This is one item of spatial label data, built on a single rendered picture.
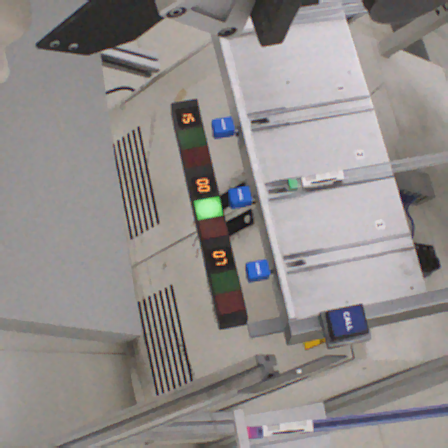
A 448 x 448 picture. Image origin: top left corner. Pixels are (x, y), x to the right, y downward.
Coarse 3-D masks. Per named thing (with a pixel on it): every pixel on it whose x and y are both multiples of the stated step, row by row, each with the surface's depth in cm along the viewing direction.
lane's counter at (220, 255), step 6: (228, 246) 147; (210, 252) 147; (216, 252) 147; (222, 252) 147; (228, 252) 147; (210, 258) 147; (216, 258) 147; (222, 258) 147; (228, 258) 147; (210, 264) 146; (216, 264) 146; (222, 264) 146; (228, 264) 146
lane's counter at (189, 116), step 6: (186, 108) 154; (192, 108) 155; (180, 114) 154; (186, 114) 154; (192, 114) 154; (198, 114) 154; (180, 120) 154; (186, 120) 154; (192, 120) 154; (198, 120) 154; (180, 126) 153; (186, 126) 153
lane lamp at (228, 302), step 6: (222, 294) 145; (228, 294) 145; (234, 294) 145; (240, 294) 145; (222, 300) 144; (228, 300) 144; (234, 300) 145; (240, 300) 145; (222, 306) 144; (228, 306) 144; (234, 306) 144; (240, 306) 144; (222, 312) 144; (228, 312) 144
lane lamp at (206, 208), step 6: (210, 198) 150; (216, 198) 150; (198, 204) 149; (204, 204) 149; (210, 204) 149; (216, 204) 149; (198, 210) 149; (204, 210) 149; (210, 210) 149; (216, 210) 149; (198, 216) 149; (204, 216) 149; (210, 216) 149; (216, 216) 149
